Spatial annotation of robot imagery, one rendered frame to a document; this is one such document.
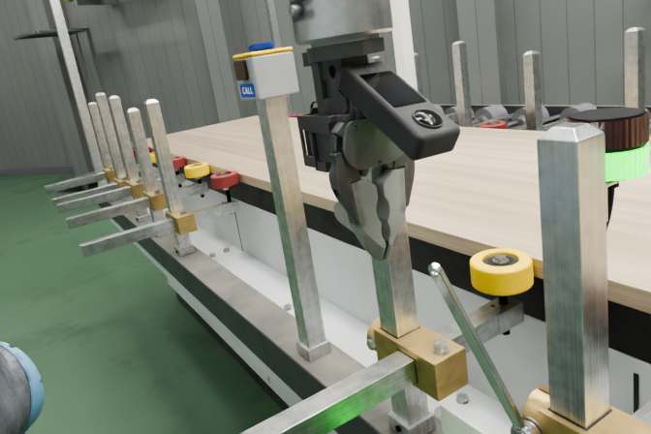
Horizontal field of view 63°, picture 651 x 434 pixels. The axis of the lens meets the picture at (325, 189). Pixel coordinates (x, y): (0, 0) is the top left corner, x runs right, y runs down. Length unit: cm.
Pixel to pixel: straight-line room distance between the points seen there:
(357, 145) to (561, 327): 23
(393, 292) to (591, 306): 26
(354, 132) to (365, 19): 10
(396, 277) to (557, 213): 26
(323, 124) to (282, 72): 33
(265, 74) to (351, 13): 36
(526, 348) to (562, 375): 35
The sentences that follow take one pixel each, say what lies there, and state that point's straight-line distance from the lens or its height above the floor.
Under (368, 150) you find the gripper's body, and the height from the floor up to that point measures 111.
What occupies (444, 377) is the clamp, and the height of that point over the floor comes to 83.
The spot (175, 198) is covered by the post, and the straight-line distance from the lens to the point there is 157.
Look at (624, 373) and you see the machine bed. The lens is 79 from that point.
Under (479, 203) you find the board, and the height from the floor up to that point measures 90.
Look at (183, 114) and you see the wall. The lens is 687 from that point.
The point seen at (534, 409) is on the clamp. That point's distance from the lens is 57.
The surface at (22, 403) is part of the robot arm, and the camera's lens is 94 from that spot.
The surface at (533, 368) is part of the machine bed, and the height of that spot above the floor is 72.
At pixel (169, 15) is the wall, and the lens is 681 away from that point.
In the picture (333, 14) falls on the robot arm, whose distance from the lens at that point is 47.
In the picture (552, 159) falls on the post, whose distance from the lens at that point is 44.
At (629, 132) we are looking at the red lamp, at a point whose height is 111.
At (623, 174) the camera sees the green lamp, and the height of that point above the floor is 108.
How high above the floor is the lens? 121
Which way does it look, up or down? 15 degrees down
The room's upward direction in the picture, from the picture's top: 9 degrees counter-clockwise
